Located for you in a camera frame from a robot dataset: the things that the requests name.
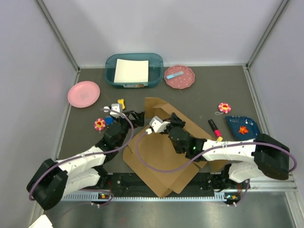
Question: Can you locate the blue eraser block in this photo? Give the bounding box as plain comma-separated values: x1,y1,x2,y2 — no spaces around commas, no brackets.
104,116,114,125

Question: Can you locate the pink dotted plate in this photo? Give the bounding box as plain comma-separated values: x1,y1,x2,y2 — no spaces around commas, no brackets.
164,65,195,90

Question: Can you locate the pink flower toy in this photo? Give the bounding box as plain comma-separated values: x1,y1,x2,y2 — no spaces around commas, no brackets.
215,103,232,115
94,118,106,131

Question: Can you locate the plain pink plate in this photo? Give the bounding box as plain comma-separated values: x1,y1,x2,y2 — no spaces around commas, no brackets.
67,81,100,108

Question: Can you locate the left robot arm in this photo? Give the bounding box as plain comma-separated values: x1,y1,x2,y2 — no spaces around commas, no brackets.
26,106,145,210

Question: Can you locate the pink flower toy right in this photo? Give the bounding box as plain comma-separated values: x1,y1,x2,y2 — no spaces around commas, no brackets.
215,103,232,115

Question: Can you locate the white object bottom corner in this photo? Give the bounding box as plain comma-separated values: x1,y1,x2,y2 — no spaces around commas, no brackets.
29,215,53,228

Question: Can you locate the yellow bone-shaped eraser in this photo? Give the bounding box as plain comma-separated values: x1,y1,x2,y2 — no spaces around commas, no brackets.
117,99,125,109

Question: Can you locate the grey slotted cable duct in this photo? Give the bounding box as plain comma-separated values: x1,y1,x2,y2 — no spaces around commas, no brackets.
61,191,239,202

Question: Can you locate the brown cardboard box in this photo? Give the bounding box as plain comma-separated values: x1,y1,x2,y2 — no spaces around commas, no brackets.
123,97,227,198

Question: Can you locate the orange crab toy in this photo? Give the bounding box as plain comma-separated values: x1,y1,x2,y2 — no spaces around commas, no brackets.
238,126,249,135

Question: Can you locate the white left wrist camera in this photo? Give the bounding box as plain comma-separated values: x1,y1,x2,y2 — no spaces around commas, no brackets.
102,103,123,118

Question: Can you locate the teal plastic basin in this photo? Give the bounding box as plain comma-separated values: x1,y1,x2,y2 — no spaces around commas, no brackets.
104,53,164,88

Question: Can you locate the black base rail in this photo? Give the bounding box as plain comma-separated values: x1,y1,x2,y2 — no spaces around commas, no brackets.
88,173,247,194

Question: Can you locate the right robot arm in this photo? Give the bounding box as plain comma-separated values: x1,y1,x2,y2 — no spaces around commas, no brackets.
164,114,290,188

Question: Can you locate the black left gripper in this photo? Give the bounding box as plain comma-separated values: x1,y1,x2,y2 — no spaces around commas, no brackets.
114,111,145,147

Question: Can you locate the white paper sheet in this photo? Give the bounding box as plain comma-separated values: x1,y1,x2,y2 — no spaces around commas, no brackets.
114,59,149,83

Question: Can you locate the light blue chalk stick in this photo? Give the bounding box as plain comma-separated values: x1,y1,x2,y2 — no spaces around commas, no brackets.
166,71,184,80

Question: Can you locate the pink flower toy left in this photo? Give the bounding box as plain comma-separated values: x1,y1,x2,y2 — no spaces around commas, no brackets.
94,118,106,131

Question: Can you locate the dark blue leaf plate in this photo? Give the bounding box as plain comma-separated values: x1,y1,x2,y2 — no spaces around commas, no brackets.
225,116,260,141

